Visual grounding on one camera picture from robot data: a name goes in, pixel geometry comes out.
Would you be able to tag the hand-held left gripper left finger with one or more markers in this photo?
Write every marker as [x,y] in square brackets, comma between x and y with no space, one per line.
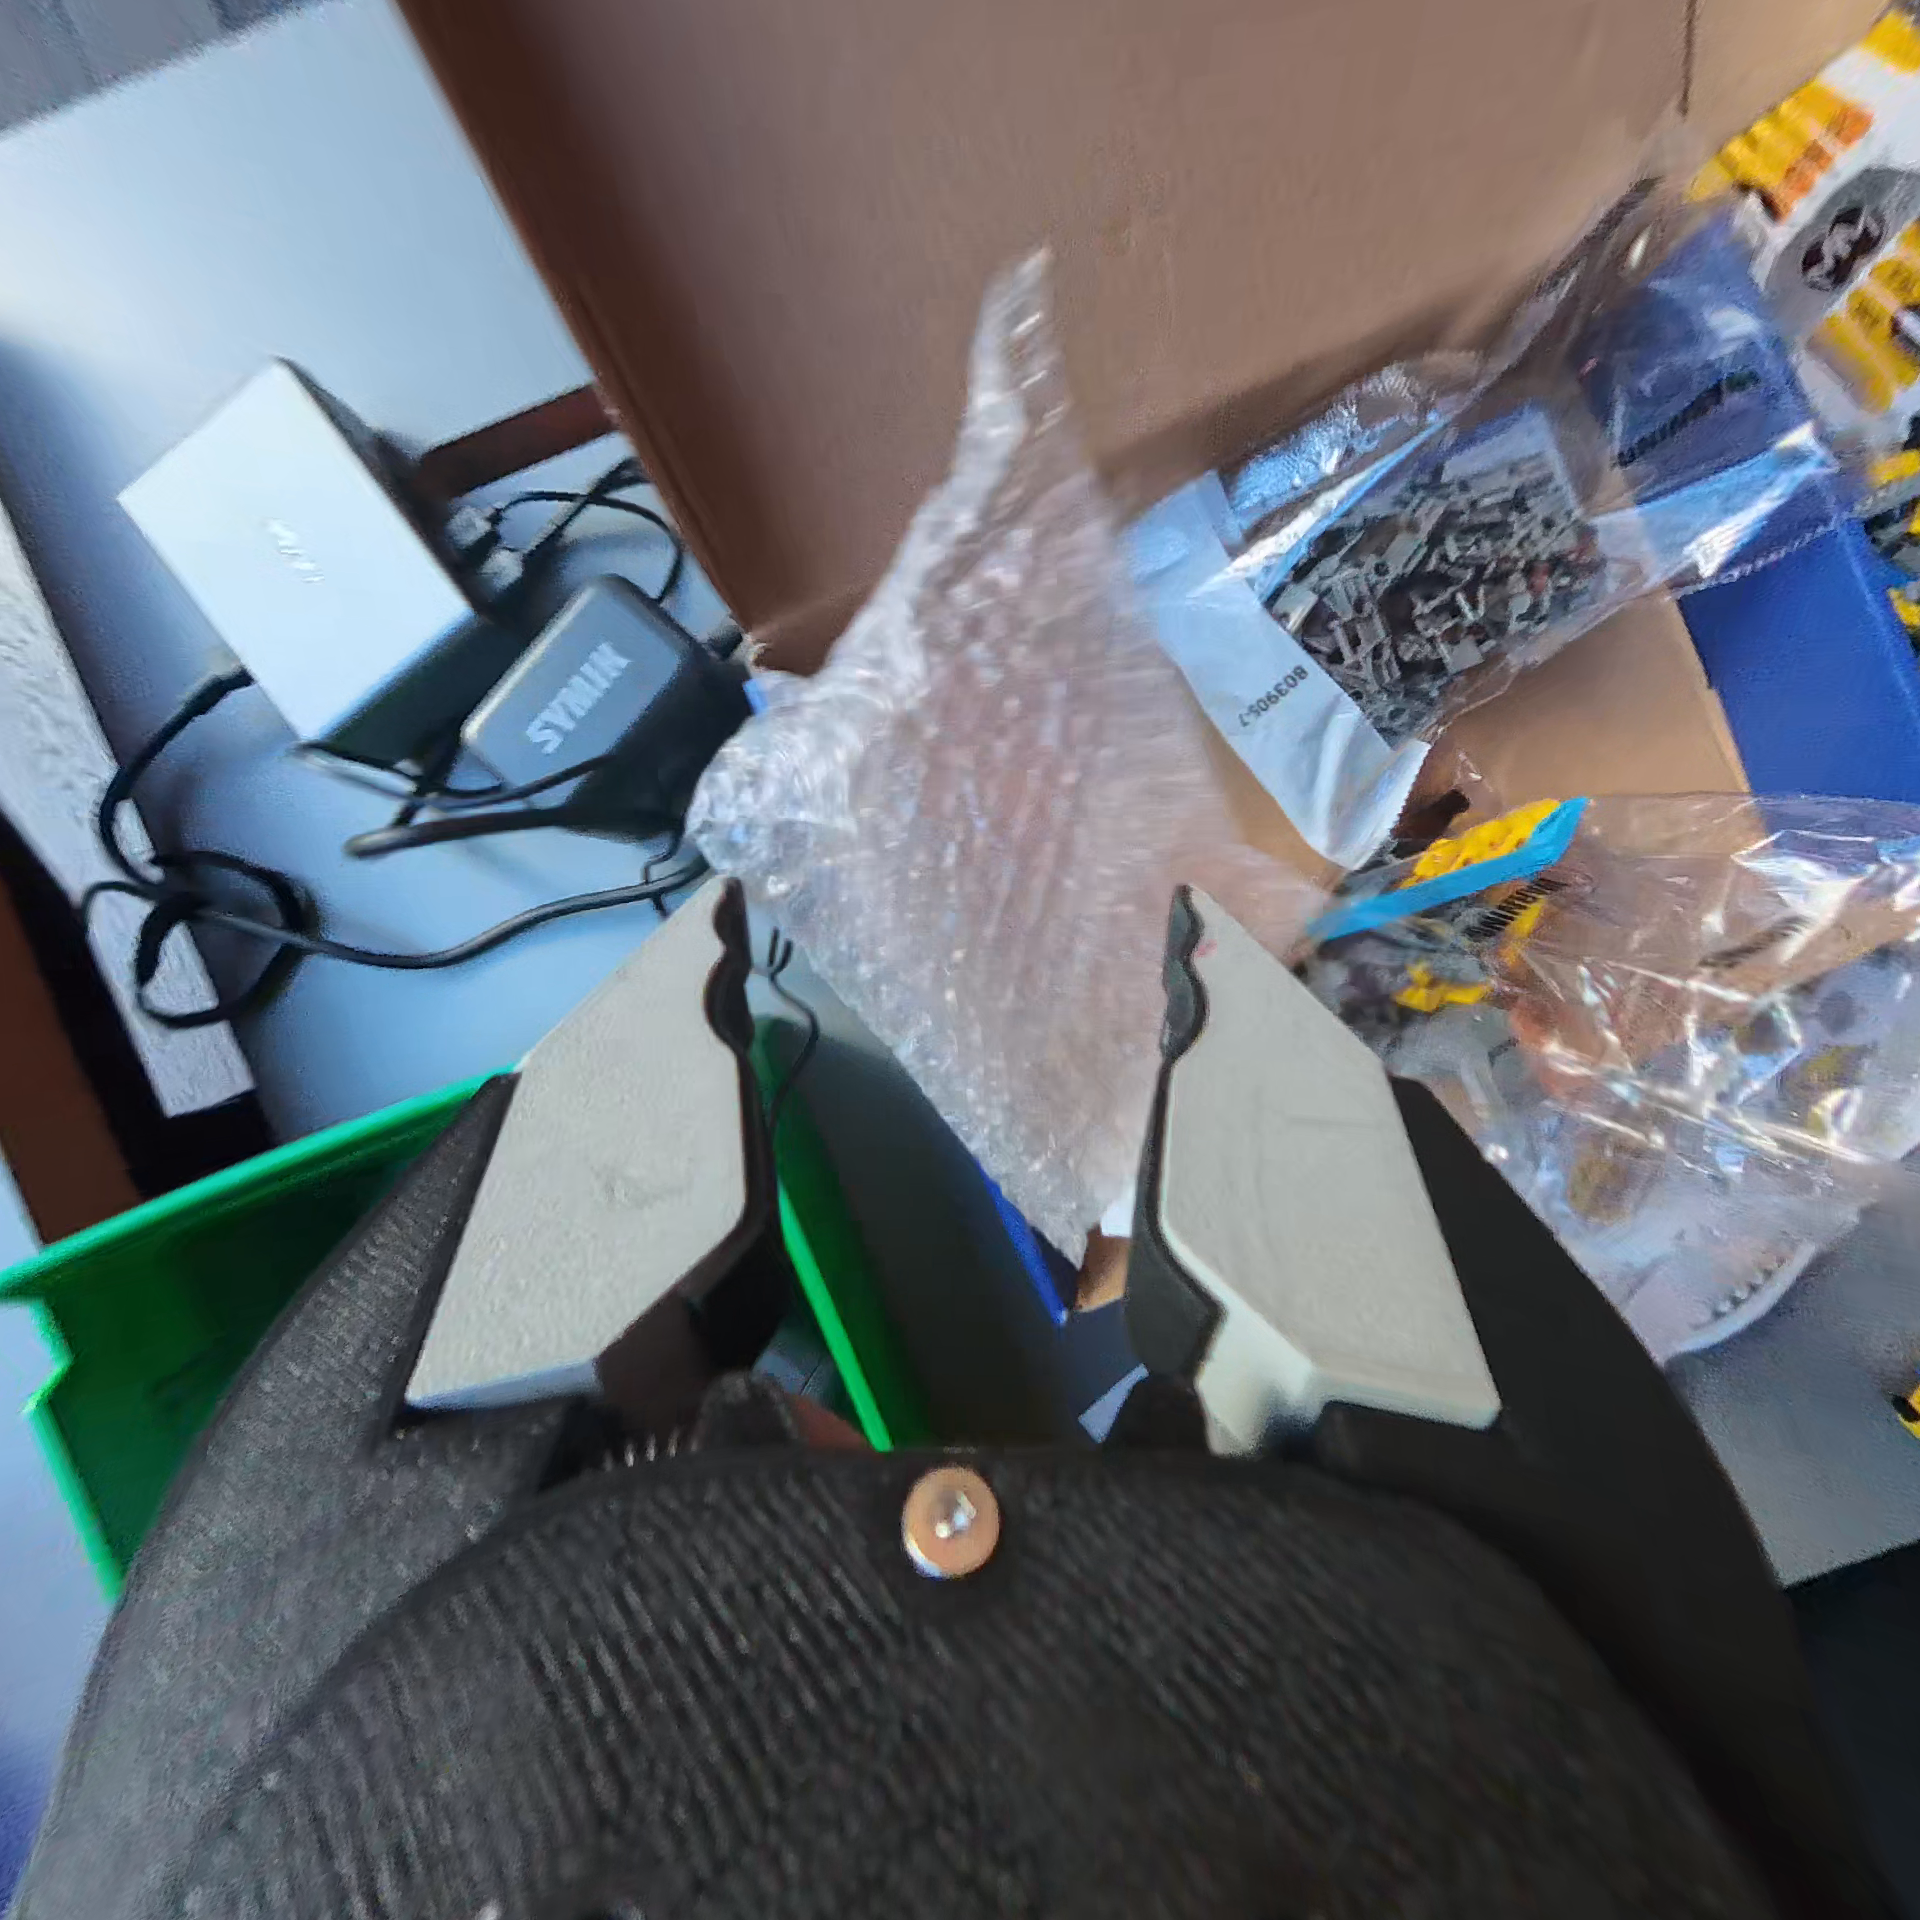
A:
[602,1202]

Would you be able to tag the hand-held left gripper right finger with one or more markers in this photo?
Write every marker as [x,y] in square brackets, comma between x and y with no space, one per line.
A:
[1311,1202]

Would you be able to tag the clear plastic parts bag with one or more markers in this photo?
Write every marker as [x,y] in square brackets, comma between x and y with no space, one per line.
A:
[1684,1051]

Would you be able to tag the bubble wrap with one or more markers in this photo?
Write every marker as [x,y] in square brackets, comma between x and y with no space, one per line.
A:
[974,778]

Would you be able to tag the clear bag grey parts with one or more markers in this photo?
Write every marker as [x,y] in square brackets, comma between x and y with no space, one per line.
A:
[1423,587]

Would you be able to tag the green plastic bin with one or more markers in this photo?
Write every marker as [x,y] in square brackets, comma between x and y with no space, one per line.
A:
[168,1290]

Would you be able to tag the black power adapter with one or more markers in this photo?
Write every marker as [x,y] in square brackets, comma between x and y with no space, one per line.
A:
[602,706]

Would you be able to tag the silver hub box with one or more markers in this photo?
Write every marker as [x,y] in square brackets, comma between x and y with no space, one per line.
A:
[301,551]

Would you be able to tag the large cardboard box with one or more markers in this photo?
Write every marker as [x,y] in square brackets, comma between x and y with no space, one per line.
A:
[974,181]

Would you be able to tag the yellow black sticker sheet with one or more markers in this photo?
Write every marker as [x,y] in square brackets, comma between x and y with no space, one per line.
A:
[1836,246]

